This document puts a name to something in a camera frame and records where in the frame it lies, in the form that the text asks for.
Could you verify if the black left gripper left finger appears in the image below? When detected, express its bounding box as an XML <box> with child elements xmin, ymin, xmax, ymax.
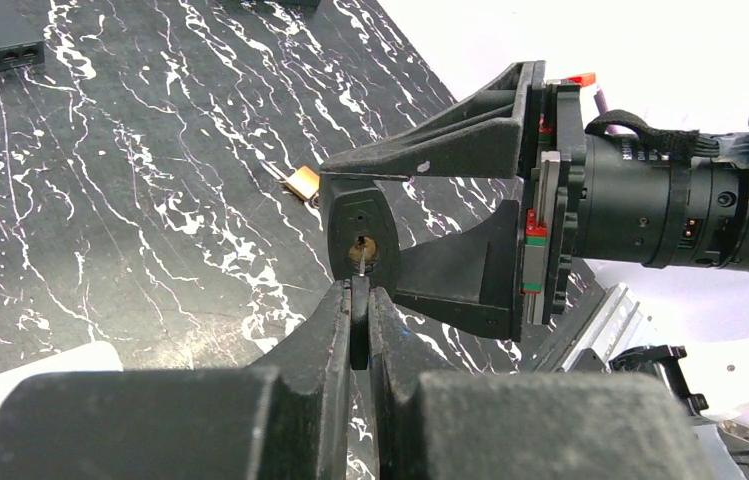
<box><xmin>0</xmin><ymin>282</ymin><xmax>351</xmax><ymax>479</ymax></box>

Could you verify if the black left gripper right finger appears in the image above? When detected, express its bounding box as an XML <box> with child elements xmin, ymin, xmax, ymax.
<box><xmin>368</xmin><ymin>288</ymin><xmax>715</xmax><ymax>479</ymax></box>

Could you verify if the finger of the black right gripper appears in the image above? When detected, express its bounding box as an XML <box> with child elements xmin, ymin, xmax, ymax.
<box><xmin>392</xmin><ymin>200</ymin><xmax>521</xmax><ymax>341</ymax></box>
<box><xmin>321</xmin><ymin>60</ymin><xmax>546</xmax><ymax>181</ymax></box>

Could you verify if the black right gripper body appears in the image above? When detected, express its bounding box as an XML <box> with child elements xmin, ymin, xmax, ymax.
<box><xmin>519</xmin><ymin>80</ymin><xmax>749</xmax><ymax>324</ymax></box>

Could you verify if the black headed key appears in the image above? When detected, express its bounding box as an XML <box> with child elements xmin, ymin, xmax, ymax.
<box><xmin>350</xmin><ymin>236</ymin><xmax>369</xmax><ymax>371</ymax></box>

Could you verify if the black padlock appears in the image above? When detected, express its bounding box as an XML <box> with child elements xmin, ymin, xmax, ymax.
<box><xmin>319</xmin><ymin>174</ymin><xmax>400</xmax><ymax>294</ymax></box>

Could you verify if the brass padlock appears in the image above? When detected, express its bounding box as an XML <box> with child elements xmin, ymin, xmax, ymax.
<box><xmin>260</xmin><ymin>160</ymin><xmax>320</xmax><ymax>208</ymax></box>

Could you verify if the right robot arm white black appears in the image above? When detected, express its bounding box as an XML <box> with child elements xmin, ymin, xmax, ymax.
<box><xmin>319</xmin><ymin>61</ymin><xmax>749</xmax><ymax>341</ymax></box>

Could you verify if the white network switch box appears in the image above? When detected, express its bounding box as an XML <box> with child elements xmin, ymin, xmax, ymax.
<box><xmin>0</xmin><ymin>341</ymin><xmax>124</xmax><ymax>407</ymax></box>

